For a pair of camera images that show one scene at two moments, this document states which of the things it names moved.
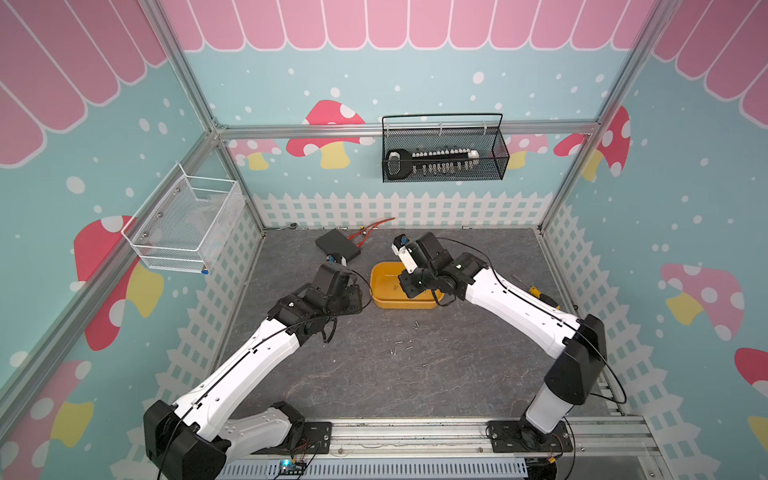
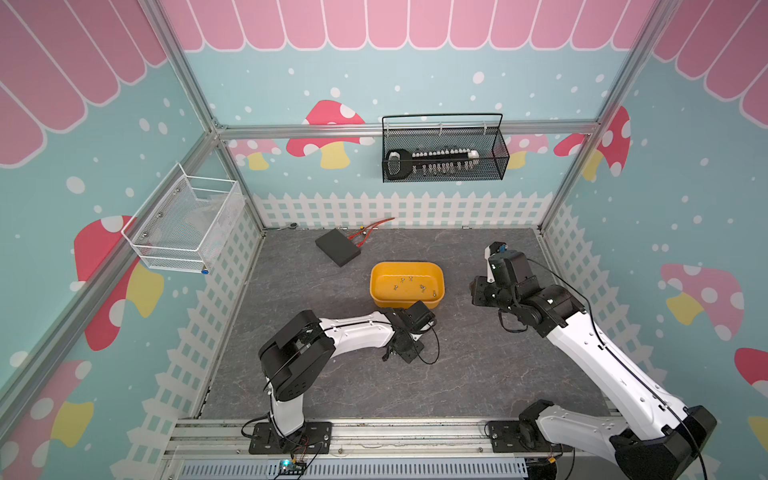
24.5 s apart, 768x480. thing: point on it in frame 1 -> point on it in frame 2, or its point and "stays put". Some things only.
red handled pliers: x=368 y=230 stays put
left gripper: x=355 y=294 -> x=411 y=353
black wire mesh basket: x=443 y=154 stays put
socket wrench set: x=402 y=163 stays put
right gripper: x=410 y=289 -> x=477 y=290
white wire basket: x=184 y=223 stays put
